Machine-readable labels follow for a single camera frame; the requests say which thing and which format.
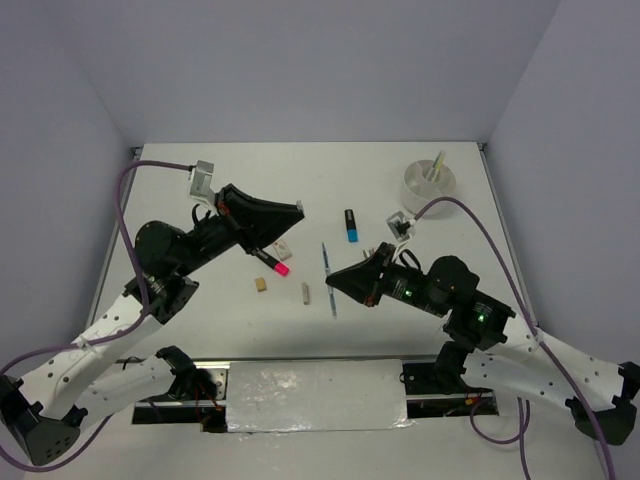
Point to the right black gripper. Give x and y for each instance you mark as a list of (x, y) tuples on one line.
[(361, 281)]

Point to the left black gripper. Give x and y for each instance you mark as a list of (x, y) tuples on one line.
[(255, 222)]

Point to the blue clear pen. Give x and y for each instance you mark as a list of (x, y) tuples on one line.
[(330, 290)]

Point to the yellow pen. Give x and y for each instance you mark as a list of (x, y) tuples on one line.
[(428, 175)]

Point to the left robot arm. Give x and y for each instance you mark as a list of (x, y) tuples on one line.
[(47, 409)]

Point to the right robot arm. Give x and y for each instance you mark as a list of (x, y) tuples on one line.
[(490, 346)]

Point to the white boxed eraser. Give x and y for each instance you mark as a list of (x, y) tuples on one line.
[(282, 250)]

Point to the pink black highlighter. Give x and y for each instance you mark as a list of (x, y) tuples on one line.
[(273, 263)]

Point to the blue black highlighter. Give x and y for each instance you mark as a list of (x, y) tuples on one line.
[(351, 227)]

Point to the beige chalk stick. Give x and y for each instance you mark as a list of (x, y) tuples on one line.
[(305, 293)]

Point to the tan eraser cube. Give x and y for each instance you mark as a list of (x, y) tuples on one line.
[(260, 285)]

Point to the white round divided organizer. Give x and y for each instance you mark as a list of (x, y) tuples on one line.
[(417, 190)]

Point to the silver foil sheet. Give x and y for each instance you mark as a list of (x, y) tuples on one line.
[(315, 396)]

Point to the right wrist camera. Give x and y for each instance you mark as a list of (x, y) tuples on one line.
[(402, 228)]

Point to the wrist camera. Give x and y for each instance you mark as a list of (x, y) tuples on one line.
[(402, 228), (201, 175)]

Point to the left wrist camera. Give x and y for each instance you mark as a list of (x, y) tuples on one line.
[(201, 175)]

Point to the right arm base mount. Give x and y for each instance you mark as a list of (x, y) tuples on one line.
[(427, 397)]

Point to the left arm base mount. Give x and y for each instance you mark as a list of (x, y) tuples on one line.
[(203, 406)]

